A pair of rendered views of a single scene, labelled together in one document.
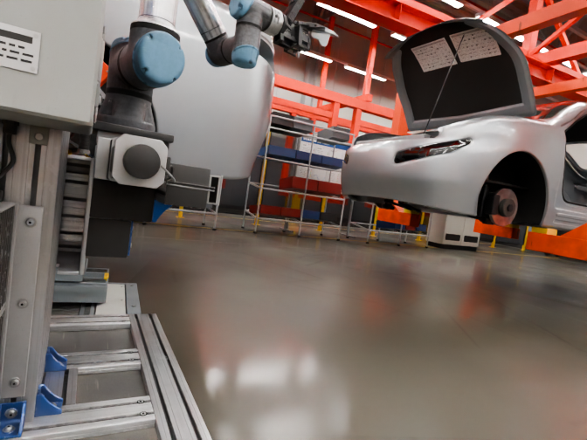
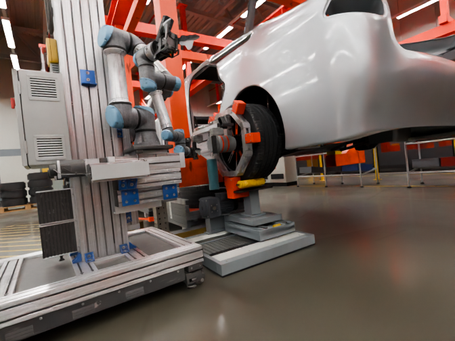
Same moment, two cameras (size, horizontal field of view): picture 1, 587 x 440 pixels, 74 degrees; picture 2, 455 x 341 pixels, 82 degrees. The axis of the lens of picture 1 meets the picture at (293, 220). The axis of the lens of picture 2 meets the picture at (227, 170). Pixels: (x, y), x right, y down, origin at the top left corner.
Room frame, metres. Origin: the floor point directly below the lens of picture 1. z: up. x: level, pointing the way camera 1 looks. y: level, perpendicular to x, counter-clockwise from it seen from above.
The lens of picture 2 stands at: (1.34, -1.07, 0.66)
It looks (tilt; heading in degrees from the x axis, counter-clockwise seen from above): 1 degrees down; 83
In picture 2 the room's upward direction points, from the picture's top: 6 degrees counter-clockwise
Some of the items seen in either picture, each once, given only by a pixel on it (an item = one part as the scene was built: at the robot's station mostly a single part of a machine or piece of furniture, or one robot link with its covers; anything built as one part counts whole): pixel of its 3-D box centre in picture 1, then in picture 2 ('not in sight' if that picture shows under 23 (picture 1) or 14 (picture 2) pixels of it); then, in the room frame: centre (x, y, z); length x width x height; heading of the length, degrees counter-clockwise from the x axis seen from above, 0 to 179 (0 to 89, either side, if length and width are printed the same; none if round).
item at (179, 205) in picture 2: not in sight; (152, 202); (0.72, 2.55, 0.28); 2.47 x 0.09 x 0.22; 115
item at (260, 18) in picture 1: (250, 11); (145, 57); (1.15, 0.21, 1.21); 0.11 x 0.08 x 0.09; 133
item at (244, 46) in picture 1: (243, 47); (150, 78); (1.17, 0.22, 1.12); 0.11 x 0.08 x 0.11; 43
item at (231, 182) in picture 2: not in sight; (237, 187); (1.66, 1.10, 0.48); 0.16 x 0.12 x 0.17; 25
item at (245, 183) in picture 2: not in sight; (251, 183); (1.77, 1.02, 0.51); 0.29 x 0.06 x 0.06; 25
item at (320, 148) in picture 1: (325, 185); not in sight; (7.72, -0.52, 0.98); 1.50 x 0.50 x 1.95; 118
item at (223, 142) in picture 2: not in sight; (221, 143); (1.56, 1.05, 0.85); 0.21 x 0.14 x 0.14; 25
